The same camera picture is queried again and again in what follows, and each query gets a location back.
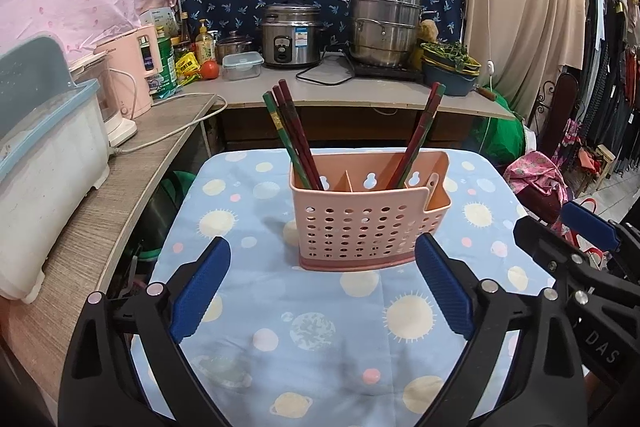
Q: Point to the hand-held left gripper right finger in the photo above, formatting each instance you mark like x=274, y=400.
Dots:
x=445, y=287

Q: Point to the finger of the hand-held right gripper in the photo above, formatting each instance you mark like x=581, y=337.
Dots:
x=590, y=224
x=550, y=252

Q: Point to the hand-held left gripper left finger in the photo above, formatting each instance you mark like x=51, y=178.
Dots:
x=200, y=287

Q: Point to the pink perforated utensil basket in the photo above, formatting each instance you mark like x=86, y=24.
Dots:
x=365, y=227

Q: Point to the dark red chopstick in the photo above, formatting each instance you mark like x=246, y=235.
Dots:
x=290, y=127
x=424, y=127
x=298, y=127
x=415, y=132

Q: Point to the green chopstick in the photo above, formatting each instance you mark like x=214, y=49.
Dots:
x=277, y=122

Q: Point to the wooden stool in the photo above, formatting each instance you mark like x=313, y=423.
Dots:
x=605, y=159

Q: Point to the pink floral bag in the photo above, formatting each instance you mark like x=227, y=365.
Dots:
x=535, y=177

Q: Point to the ornate metal chair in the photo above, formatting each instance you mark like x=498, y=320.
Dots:
x=552, y=117

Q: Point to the green cloth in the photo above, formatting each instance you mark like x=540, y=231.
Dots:
x=500, y=137

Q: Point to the blue planet print tablecloth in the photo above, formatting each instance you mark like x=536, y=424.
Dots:
x=310, y=357

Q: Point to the rack of hanging clothes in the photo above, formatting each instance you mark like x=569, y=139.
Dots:
x=615, y=57

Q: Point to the blue basin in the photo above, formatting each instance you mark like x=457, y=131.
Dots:
x=450, y=82

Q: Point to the white clear kitchen appliance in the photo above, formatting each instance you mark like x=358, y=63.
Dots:
x=112, y=107

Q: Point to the white dish cabinet blue lid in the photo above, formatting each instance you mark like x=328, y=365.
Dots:
x=45, y=157

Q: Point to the green plastic bottle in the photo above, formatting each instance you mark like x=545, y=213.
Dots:
x=166, y=72

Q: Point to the red tomato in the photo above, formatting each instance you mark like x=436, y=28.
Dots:
x=210, y=69

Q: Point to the yellow snack packet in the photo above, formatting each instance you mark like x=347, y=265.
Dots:
x=187, y=67

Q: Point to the green leafy vegetables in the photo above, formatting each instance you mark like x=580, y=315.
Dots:
x=447, y=53

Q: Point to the clear lidded food container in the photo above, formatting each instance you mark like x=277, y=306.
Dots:
x=242, y=67

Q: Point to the black induction cooker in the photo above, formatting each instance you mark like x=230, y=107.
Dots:
x=385, y=71

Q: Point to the pink electric kettle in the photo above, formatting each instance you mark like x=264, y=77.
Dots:
x=132, y=72

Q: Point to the beige curtain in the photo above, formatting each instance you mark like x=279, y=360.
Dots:
x=510, y=7

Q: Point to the small steel pot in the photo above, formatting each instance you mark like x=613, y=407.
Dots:
x=234, y=47

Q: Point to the yellow dish soap bottle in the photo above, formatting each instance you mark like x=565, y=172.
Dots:
x=205, y=44

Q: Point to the brown lumpy root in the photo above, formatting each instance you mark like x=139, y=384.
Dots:
x=427, y=31

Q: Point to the dark sauce bottle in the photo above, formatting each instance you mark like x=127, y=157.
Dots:
x=185, y=29

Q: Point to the steel rice cooker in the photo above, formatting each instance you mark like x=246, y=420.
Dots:
x=290, y=37

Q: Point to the white green carton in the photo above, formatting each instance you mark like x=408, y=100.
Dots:
x=157, y=19

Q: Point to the steel steamer pot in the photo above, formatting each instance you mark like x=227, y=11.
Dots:
x=385, y=22

